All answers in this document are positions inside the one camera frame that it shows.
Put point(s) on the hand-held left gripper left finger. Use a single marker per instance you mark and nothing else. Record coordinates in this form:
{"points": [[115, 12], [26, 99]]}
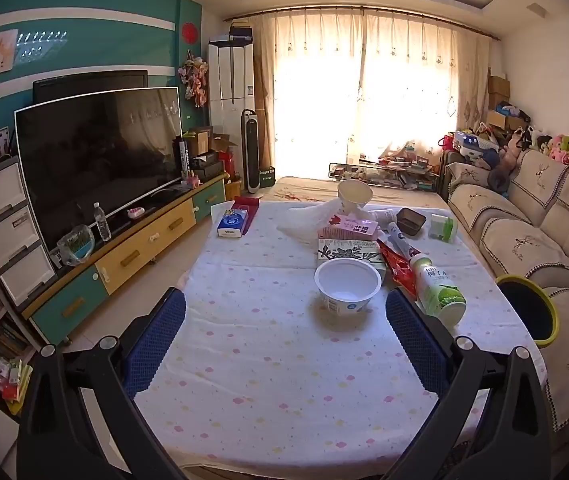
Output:
{"points": [[157, 340]]}

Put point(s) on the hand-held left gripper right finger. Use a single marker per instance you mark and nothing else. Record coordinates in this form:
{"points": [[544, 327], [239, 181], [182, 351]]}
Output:
{"points": [[414, 340]]}

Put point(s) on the green label drink bottle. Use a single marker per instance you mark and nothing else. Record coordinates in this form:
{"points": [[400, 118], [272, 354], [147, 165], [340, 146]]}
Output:
{"points": [[437, 287]]}

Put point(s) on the red snack wrapper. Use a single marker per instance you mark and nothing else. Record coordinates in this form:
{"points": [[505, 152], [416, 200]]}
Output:
{"points": [[398, 266]]}

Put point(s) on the white plastic bowl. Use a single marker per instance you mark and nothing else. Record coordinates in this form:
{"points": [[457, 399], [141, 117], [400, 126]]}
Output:
{"points": [[347, 287]]}

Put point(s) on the silver foil tube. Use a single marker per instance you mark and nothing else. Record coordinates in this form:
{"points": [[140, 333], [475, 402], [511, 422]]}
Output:
{"points": [[398, 242]]}

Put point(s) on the black bin with yellow rim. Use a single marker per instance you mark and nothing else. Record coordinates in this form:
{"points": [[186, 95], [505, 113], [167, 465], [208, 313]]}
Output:
{"points": [[524, 310]]}

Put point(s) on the black and white floral box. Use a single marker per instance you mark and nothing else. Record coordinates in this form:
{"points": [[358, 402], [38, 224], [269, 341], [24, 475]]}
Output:
{"points": [[344, 249]]}

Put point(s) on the green and clear plastic container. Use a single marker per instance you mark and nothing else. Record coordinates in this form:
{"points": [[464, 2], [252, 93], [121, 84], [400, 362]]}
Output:
{"points": [[442, 228]]}

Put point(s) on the brown plastic tray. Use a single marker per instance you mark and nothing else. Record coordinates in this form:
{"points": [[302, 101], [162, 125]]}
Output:
{"points": [[411, 221]]}

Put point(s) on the white plastic cup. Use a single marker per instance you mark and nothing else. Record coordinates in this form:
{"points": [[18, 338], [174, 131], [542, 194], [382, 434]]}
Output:
{"points": [[382, 216]]}

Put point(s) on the pink tissue pack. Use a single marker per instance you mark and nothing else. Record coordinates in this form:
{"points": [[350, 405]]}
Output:
{"points": [[349, 227]]}

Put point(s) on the white paper bowl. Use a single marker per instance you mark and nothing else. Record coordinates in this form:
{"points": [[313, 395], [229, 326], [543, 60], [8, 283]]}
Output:
{"points": [[353, 195]]}

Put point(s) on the white plastic bag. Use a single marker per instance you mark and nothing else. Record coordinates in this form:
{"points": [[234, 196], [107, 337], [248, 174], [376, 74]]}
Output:
{"points": [[304, 220]]}

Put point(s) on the yellow and teal television cabinet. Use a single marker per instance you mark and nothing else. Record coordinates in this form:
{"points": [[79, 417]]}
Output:
{"points": [[139, 246]]}

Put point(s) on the white dotted tablecloth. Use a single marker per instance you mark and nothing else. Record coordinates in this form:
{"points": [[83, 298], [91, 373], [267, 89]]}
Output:
{"points": [[264, 335]]}

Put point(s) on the clear bag with greens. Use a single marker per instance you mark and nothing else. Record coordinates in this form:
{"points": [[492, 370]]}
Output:
{"points": [[75, 246]]}

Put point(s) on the small pink object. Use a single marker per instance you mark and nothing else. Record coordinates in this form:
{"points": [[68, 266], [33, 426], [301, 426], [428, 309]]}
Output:
{"points": [[136, 212]]}

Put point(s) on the clear water bottle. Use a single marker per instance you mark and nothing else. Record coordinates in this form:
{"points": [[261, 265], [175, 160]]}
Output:
{"points": [[102, 222]]}

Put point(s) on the blue tissue pack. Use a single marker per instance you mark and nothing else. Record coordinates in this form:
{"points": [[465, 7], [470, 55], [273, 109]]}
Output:
{"points": [[232, 223]]}

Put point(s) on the stack of colourful booklets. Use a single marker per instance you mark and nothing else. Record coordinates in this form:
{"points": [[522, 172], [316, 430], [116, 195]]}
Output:
{"points": [[9, 385]]}

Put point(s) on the red box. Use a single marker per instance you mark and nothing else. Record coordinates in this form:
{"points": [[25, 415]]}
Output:
{"points": [[252, 209]]}

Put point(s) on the yellow bucket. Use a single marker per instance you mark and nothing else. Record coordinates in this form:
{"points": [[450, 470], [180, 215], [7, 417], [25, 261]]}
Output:
{"points": [[233, 189]]}

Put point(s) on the cluttered glass coffee table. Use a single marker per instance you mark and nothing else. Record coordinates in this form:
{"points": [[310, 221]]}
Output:
{"points": [[389, 170]]}

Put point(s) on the beige sofa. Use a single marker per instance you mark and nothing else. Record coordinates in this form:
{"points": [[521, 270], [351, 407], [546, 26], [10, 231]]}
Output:
{"points": [[539, 210]]}

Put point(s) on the white plastic drawer unit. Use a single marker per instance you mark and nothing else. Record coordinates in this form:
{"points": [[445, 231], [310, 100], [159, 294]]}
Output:
{"points": [[9, 235]]}

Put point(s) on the black tall box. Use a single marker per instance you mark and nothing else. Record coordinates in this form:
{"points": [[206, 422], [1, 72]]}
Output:
{"points": [[185, 160]]}

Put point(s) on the floral beige bed cover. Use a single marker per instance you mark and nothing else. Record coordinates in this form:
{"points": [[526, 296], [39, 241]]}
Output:
{"points": [[304, 189]]}

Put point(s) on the large curved television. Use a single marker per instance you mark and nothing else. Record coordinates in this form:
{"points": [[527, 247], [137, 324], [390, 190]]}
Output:
{"points": [[94, 160]]}

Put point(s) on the brown cardboard box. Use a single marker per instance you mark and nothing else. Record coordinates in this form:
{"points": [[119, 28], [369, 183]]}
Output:
{"points": [[203, 141]]}

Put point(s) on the tower fan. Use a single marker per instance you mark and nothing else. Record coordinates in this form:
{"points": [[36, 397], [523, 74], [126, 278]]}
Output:
{"points": [[250, 150]]}

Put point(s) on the row of plush toys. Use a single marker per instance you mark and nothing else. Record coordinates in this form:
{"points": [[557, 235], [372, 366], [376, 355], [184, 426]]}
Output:
{"points": [[564, 146]]}

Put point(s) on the stack of cardboard boxes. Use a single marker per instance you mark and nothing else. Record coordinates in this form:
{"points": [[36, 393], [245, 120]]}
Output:
{"points": [[498, 95]]}

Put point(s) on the white standing air conditioner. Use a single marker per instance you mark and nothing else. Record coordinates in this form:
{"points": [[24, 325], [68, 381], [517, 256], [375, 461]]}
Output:
{"points": [[229, 85]]}

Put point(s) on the pink hanging flower decoration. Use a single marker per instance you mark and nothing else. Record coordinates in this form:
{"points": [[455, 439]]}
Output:
{"points": [[194, 77]]}

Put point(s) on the small black television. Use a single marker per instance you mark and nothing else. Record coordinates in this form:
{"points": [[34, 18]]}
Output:
{"points": [[89, 82]]}

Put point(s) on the beige curtains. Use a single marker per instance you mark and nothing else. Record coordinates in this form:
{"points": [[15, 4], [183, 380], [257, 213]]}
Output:
{"points": [[314, 60]]}

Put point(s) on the dark box on air conditioner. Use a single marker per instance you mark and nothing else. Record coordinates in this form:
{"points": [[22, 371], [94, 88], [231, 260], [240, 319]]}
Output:
{"points": [[241, 33]]}

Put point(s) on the curtain rod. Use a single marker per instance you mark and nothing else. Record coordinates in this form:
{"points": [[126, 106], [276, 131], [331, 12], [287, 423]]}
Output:
{"points": [[364, 7]]}

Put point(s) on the red round wall ornament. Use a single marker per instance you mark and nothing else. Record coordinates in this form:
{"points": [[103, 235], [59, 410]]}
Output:
{"points": [[190, 32]]}

